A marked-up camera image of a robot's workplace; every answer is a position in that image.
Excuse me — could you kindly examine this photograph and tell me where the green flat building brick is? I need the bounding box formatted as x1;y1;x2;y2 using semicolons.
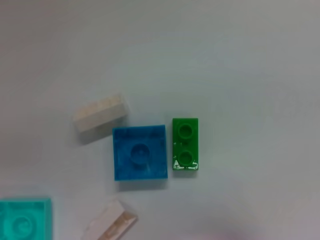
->
171;117;200;172

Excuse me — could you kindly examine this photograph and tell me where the blue building brick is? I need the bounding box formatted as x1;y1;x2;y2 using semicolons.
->
111;124;169;181

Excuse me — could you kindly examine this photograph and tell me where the pale pink building brick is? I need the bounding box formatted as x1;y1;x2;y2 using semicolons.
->
74;93;131;135

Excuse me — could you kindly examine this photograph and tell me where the translucent white building brick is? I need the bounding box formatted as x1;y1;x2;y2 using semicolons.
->
83;199;139;240

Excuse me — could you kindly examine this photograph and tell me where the teal square building brick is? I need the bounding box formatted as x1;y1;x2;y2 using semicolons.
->
0;197;54;240

